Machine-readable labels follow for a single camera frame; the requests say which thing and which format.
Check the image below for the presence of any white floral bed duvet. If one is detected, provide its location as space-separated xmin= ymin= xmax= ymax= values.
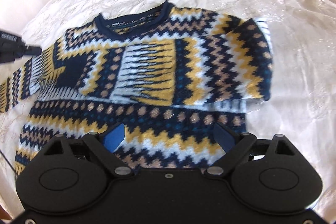
xmin=21 ymin=0 xmax=335 ymax=222

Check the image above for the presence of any black cable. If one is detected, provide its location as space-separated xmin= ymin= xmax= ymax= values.
xmin=0 ymin=148 xmax=17 ymax=178

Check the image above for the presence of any navy yellow patterned knit sweater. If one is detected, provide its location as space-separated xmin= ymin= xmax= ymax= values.
xmin=1 ymin=2 xmax=273 ymax=173

